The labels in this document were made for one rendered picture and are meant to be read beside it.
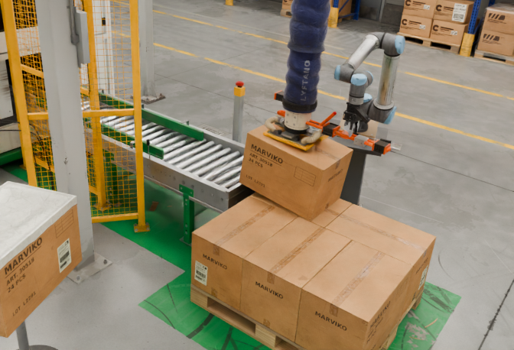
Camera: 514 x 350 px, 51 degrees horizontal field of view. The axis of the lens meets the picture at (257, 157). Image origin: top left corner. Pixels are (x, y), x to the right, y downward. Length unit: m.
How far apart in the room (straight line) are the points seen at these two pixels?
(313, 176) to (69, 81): 1.58
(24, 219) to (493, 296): 3.11
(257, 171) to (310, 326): 1.11
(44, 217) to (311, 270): 1.45
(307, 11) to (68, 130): 1.60
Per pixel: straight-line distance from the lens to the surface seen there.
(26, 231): 2.68
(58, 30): 3.32
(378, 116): 4.21
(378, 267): 3.29
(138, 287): 3.86
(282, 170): 3.54
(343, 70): 3.43
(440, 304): 4.05
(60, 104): 3.43
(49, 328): 3.67
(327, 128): 3.44
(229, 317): 3.59
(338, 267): 3.23
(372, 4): 12.52
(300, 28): 3.31
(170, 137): 4.66
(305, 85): 3.41
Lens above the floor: 2.47
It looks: 26 degrees down
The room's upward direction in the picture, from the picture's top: 4 degrees clockwise
